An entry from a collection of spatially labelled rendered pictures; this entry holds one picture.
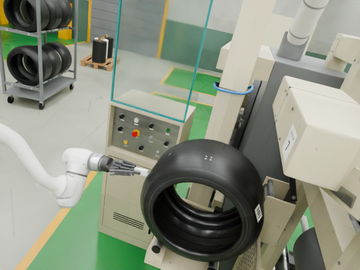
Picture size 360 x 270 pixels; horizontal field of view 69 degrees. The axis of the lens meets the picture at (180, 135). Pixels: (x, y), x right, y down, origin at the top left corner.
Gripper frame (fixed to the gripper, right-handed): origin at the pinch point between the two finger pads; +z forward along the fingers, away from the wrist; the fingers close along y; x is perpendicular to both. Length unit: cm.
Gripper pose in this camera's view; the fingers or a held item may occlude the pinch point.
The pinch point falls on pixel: (141, 171)
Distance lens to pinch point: 125.8
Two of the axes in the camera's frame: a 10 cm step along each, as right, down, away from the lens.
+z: 9.6, 1.7, -2.1
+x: -0.7, 9.1, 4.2
